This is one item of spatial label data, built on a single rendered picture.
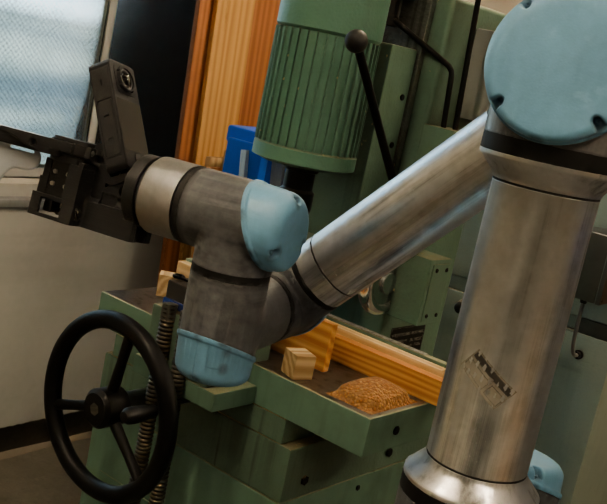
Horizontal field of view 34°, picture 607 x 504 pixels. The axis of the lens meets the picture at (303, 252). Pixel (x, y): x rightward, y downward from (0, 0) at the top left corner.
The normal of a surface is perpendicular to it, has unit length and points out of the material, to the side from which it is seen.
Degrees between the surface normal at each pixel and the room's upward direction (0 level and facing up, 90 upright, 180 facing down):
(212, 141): 87
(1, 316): 90
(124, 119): 61
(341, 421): 90
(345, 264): 104
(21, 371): 90
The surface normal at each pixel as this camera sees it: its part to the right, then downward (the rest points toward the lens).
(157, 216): -0.47, 0.43
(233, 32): 0.78, 0.22
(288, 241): 0.88, 0.26
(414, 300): -0.62, 0.03
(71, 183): -0.40, -0.04
